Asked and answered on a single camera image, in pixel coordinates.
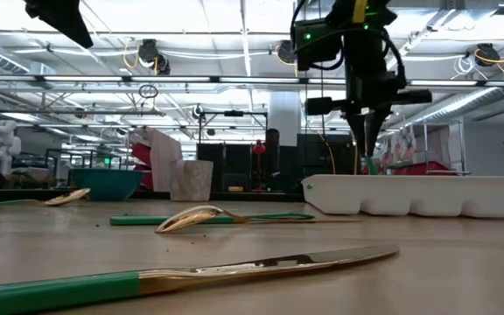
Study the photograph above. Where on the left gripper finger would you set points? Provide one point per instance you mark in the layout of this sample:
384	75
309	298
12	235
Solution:
59	13

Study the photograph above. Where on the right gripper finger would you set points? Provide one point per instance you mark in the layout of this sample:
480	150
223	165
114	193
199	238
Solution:
356	124
376	124

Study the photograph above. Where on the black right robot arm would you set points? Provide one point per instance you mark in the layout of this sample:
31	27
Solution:
366	57

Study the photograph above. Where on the black storage cabinet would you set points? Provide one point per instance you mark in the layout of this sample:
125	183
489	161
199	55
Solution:
317	153

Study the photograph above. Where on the red bin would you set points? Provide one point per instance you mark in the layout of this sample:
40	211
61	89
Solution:
422	168

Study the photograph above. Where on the white cutlery organizer tray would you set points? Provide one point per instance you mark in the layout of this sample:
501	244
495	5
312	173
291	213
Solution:
409	192

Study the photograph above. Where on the red desk lamp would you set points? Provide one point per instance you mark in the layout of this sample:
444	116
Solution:
258	149

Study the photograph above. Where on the black equipment rack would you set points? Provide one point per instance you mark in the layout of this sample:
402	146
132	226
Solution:
223	166

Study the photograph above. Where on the white robot figure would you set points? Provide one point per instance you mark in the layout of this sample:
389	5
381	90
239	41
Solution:
2	144

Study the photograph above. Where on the red object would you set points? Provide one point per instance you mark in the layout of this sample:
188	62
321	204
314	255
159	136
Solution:
140	153

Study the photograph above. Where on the grey patterned mug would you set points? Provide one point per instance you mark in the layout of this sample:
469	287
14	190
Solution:
191	181

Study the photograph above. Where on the blue bowl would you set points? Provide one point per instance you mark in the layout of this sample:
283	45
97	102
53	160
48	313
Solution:
105	184

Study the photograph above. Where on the white sheet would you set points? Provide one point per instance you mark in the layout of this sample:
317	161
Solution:
164	162

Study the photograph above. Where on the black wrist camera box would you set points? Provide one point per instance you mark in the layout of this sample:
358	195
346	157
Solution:
317	44

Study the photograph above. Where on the black frame stand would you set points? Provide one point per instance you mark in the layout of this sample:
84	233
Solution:
234	113

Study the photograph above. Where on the overhead frame crossbar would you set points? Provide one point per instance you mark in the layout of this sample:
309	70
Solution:
169	79

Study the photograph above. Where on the black aluminium table frame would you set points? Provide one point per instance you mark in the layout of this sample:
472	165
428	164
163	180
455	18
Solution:
156	195

